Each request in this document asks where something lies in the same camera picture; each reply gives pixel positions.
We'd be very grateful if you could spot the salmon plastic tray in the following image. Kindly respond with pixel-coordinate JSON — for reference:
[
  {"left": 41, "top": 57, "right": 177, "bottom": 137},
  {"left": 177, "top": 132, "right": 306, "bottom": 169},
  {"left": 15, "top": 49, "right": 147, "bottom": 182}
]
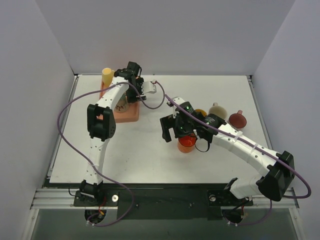
[{"left": 97, "top": 84, "right": 140, "bottom": 124}]

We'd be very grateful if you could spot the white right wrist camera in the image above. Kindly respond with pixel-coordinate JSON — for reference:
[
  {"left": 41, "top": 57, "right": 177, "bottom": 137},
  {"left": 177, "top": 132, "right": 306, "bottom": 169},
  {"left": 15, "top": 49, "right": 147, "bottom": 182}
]
[{"left": 167, "top": 97, "right": 186, "bottom": 119}]

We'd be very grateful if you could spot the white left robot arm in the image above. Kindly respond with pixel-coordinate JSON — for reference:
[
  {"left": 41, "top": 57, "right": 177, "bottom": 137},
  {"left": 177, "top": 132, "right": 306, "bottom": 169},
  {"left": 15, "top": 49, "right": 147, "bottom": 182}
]
[{"left": 80, "top": 61, "right": 144, "bottom": 206}]

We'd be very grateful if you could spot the yellow cylinder cup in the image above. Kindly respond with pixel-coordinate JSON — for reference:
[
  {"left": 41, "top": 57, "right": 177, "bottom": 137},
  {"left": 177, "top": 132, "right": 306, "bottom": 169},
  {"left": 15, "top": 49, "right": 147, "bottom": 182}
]
[{"left": 101, "top": 67, "right": 114, "bottom": 88}]

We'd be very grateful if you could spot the cream seahorse mug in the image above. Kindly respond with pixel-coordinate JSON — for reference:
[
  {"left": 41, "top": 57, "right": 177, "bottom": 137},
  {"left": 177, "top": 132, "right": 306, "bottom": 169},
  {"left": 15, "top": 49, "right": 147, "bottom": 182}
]
[{"left": 208, "top": 102, "right": 228, "bottom": 122}]

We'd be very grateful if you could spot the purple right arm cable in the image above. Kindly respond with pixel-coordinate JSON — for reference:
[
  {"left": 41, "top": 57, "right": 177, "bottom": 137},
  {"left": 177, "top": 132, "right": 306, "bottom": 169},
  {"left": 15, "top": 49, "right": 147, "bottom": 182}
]
[{"left": 164, "top": 94, "right": 312, "bottom": 227}]

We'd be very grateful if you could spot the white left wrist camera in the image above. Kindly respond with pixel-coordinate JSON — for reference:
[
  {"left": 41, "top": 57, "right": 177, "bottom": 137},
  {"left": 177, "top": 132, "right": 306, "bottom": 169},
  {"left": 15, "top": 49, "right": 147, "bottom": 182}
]
[{"left": 141, "top": 81, "right": 157, "bottom": 95}]

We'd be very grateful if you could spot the orange black-handled mug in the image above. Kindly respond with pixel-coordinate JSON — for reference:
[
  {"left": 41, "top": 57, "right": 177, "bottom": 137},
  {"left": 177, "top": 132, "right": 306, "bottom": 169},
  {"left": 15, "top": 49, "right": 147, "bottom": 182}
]
[{"left": 177, "top": 134, "right": 197, "bottom": 153}]

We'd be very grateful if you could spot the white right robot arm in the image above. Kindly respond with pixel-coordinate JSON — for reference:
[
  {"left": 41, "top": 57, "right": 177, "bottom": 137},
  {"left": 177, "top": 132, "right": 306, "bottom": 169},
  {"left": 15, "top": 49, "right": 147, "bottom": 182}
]
[{"left": 160, "top": 97, "right": 295, "bottom": 205}]

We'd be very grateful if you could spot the pink ghost pumpkin mug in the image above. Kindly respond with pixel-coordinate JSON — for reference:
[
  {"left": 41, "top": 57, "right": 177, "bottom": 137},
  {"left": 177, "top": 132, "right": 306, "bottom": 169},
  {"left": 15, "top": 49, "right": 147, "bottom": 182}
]
[{"left": 228, "top": 110, "right": 247, "bottom": 129}]

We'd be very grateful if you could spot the cream coral-pattern mug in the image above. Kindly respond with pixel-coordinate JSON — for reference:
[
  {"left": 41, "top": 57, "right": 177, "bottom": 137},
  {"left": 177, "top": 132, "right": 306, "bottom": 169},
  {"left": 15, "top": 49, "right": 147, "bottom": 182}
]
[{"left": 114, "top": 93, "right": 130, "bottom": 113}]

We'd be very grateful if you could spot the aluminium front rail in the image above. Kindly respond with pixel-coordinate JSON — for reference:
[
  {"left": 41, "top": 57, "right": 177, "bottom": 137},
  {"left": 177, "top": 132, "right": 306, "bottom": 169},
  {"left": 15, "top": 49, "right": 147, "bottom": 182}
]
[{"left": 31, "top": 188, "right": 300, "bottom": 210}]

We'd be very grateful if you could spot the blue mug orange interior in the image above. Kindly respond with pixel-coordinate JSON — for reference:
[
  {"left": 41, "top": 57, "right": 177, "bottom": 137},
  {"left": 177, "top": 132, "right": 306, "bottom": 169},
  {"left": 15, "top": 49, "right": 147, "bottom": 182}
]
[{"left": 195, "top": 108, "right": 208, "bottom": 118}]

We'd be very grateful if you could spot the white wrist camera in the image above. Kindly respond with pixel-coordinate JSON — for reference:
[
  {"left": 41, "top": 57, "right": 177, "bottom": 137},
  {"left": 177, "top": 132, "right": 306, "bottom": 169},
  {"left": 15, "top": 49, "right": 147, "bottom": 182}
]
[
  {"left": 141, "top": 81, "right": 157, "bottom": 95},
  {"left": 167, "top": 97, "right": 186, "bottom": 119}
]

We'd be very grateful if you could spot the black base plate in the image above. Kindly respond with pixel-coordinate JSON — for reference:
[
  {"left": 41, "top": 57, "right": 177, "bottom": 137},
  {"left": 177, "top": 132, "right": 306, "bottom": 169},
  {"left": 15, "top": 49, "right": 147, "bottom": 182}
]
[{"left": 73, "top": 183, "right": 253, "bottom": 223}]

